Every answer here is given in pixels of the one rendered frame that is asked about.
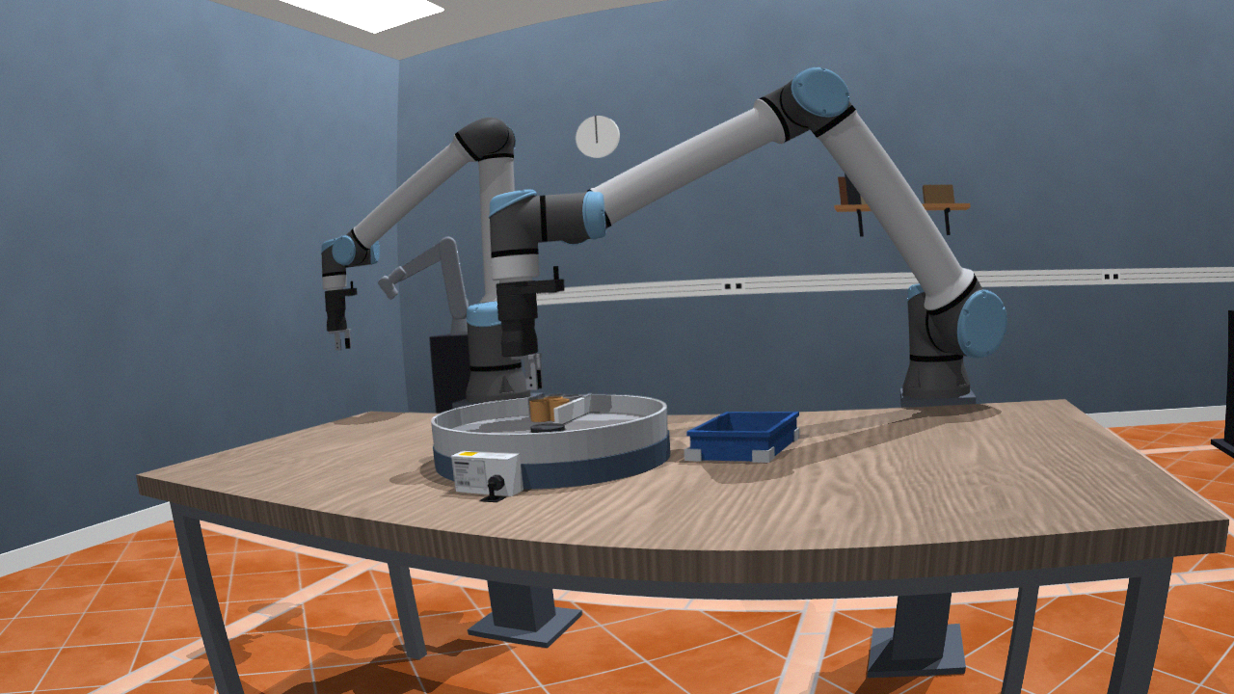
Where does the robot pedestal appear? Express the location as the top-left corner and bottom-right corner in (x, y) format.
(468, 578), (583, 648)
(866, 590), (968, 679)

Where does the wooden wall shelf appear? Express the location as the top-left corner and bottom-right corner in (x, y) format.
(835, 200), (972, 238)

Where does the grey jointed stand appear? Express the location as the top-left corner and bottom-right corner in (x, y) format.
(378, 236), (470, 321)

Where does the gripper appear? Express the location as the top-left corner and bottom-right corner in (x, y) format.
(324, 289), (352, 351)
(496, 280), (545, 392)

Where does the white ceiling light panel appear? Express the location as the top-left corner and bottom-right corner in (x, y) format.
(278, 0), (446, 36)

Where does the blue crate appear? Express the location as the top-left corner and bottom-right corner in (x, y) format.
(686, 412), (800, 461)

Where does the white wall clock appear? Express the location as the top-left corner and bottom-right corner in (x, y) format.
(576, 116), (621, 160)

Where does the wooden table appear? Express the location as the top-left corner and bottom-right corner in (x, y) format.
(137, 398), (1230, 694)

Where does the white control box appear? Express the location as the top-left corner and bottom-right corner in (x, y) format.
(451, 449), (523, 500)

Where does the grey turntable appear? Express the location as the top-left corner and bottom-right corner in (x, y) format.
(430, 391), (671, 491)

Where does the white wall rail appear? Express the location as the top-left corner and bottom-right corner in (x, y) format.
(536, 267), (1234, 307)

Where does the black upright board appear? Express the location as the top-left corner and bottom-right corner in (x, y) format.
(1210, 308), (1234, 460)

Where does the black box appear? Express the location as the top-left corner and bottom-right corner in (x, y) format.
(429, 333), (473, 413)

